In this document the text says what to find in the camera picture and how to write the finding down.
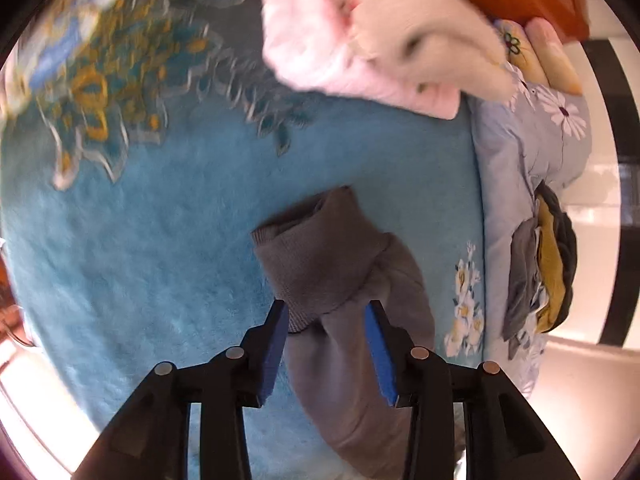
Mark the white fluffy garment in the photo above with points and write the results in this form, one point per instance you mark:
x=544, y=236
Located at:
x=415, y=20

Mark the stack of folded clothes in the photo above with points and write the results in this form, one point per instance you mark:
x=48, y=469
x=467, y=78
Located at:
x=542, y=270

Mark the blue floral plush blanket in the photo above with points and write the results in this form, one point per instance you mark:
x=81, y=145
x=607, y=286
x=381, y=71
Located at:
x=200, y=220

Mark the pink fluffy garment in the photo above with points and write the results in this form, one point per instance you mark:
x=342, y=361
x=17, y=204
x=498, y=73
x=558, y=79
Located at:
x=325, y=55

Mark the cream floral pillow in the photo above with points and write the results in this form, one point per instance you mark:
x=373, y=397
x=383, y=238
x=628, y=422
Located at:
x=542, y=52

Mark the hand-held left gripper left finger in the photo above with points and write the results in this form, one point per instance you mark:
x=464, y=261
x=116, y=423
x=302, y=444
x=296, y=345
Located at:
x=272, y=347

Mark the light blue daisy bedsheet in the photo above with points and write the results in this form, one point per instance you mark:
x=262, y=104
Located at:
x=530, y=170

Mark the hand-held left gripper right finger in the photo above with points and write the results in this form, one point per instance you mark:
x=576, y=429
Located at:
x=378, y=355

